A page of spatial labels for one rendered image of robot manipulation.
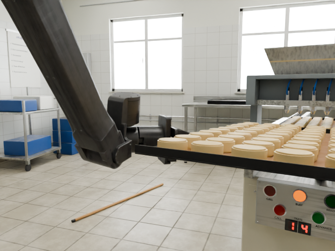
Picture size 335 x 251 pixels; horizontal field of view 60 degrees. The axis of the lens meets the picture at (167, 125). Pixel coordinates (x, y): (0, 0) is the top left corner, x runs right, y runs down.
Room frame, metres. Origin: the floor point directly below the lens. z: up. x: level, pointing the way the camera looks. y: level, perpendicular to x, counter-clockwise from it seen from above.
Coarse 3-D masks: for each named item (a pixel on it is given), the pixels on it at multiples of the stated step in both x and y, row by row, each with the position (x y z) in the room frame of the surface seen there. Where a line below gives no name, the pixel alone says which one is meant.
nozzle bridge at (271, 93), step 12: (252, 84) 1.57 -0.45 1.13; (264, 84) 1.62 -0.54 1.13; (276, 84) 1.59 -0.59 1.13; (300, 84) 1.53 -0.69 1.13; (312, 84) 1.50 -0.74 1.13; (324, 84) 1.47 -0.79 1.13; (252, 96) 1.57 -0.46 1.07; (264, 96) 1.62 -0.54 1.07; (276, 96) 1.59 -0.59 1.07; (324, 96) 1.47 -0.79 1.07; (252, 108) 1.67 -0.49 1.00; (252, 120) 1.67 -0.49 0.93
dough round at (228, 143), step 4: (208, 140) 0.48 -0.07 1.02; (212, 140) 0.47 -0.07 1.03; (216, 140) 0.47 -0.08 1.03; (220, 140) 0.47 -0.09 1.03; (224, 140) 0.47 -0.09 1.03; (228, 140) 0.47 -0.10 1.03; (232, 140) 0.48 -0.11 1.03; (224, 144) 0.46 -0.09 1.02; (228, 144) 0.47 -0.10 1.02; (232, 144) 0.47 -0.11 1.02; (224, 148) 0.46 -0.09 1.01; (228, 148) 0.47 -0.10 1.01; (224, 152) 0.47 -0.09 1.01; (228, 152) 0.47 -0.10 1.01
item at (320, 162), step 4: (328, 136) 0.75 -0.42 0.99; (324, 140) 0.66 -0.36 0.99; (328, 140) 0.66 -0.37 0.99; (324, 144) 0.60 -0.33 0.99; (328, 144) 0.60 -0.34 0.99; (324, 148) 0.54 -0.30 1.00; (320, 152) 0.49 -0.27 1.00; (324, 152) 0.49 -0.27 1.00; (272, 156) 0.44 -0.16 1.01; (320, 156) 0.46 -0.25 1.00; (324, 156) 0.46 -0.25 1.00; (272, 160) 0.41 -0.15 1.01; (316, 160) 0.42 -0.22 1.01; (320, 160) 0.42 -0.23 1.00; (324, 160) 0.42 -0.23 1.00; (316, 164) 0.39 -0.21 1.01; (320, 164) 0.39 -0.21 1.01; (324, 164) 0.39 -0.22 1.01
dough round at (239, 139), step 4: (220, 136) 0.53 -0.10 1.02; (224, 136) 0.52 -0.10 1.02; (228, 136) 0.53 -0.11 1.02; (232, 136) 0.53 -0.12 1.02; (236, 136) 0.53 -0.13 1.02; (240, 136) 0.53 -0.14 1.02; (236, 140) 0.51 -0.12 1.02; (240, 140) 0.52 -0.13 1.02; (244, 140) 0.53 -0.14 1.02; (236, 144) 0.51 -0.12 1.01
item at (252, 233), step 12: (252, 180) 0.88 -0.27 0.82; (288, 180) 0.83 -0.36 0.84; (300, 180) 0.83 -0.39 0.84; (312, 180) 0.83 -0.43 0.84; (324, 180) 0.83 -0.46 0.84; (252, 192) 0.88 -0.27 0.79; (252, 204) 0.88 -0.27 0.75; (252, 216) 0.88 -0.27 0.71; (252, 228) 0.88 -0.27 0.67; (264, 228) 0.86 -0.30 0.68; (276, 228) 0.84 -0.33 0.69; (252, 240) 0.87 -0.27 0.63; (264, 240) 0.86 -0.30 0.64; (276, 240) 0.84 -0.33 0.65; (288, 240) 0.82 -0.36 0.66; (300, 240) 0.80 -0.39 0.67; (312, 240) 0.79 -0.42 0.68; (324, 240) 0.77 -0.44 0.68
